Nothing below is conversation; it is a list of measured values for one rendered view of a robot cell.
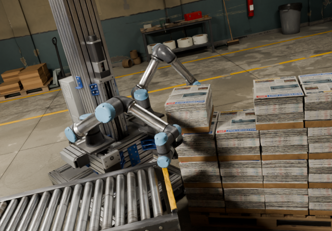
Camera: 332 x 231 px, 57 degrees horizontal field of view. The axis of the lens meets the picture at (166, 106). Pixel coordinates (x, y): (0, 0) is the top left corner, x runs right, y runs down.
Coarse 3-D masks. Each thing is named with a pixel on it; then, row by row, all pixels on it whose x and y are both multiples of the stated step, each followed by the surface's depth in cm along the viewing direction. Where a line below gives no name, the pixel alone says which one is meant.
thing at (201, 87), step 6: (204, 84) 232; (174, 90) 232; (180, 90) 229; (186, 90) 227; (192, 90) 225; (198, 90) 222; (204, 90) 220; (210, 90) 231; (210, 96) 228; (210, 102) 225
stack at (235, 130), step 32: (224, 128) 210; (320, 128) 187; (256, 160) 208; (288, 160) 201; (320, 160) 196; (192, 192) 232; (224, 192) 224; (256, 192) 217; (288, 192) 211; (320, 192) 204; (192, 224) 244; (224, 224) 236; (256, 224) 228
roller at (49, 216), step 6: (54, 192) 181; (60, 192) 182; (54, 198) 175; (54, 204) 171; (48, 210) 166; (54, 210) 167; (48, 216) 161; (54, 216) 165; (42, 222) 158; (48, 222) 157; (42, 228) 153; (48, 228) 154
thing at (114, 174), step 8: (128, 168) 190; (136, 168) 188; (144, 168) 187; (160, 168) 189; (96, 176) 189; (104, 176) 187; (112, 176) 186; (136, 176) 188; (160, 176) 191; (64, 184) 187; (72, 184) 185; (104, 184) 187; (136, 184) 190; (24, 192) 187; (32, 192) 185; (40, 192) 184; (72, 192) 187; (104, 192) 190; (0, 200) 183; (8, 200) 183
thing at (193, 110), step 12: (180, 96) 218; (192, 96) 213; (204, 96) 209; (168, 108) 207; (180, 108) 205; (192, 108) 203; (204, 108) 201; (168, 120) 212; (180, 120) 209; (192, 120) 207; (204, 120) 206
